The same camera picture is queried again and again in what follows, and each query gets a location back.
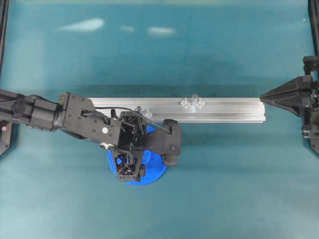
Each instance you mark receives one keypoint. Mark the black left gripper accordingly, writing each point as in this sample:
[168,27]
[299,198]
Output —
[133,127]

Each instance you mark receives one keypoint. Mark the large blue gear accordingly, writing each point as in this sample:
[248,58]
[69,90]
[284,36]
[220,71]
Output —
[154,168]

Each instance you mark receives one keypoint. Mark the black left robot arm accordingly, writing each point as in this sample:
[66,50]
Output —
[78,117]

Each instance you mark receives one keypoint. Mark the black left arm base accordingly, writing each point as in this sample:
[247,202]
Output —
[5,136]

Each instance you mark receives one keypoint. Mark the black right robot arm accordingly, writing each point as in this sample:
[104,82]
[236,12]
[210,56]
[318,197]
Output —
[298,96]

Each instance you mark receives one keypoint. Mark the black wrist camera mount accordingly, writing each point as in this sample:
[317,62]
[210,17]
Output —
[165,144]

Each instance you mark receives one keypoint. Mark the clear left shaft bracket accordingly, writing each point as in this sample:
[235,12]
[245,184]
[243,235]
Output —
[145,112]

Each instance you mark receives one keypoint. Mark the clear shaft bracket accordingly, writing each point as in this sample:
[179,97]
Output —
[193,104]
[145,112]

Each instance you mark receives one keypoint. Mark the aluminium extrusion rail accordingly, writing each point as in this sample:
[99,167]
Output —
[216,110]

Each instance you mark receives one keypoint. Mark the clear right shaft bracket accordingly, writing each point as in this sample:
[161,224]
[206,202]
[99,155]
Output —
[193,104]

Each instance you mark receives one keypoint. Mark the black left frame post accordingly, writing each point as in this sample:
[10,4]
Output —
[4,8]

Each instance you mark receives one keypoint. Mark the black frame post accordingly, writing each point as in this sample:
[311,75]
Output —
[313,6]
[4,8]

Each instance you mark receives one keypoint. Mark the black right frame post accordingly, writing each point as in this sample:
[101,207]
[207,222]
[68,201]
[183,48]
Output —
[313,6]

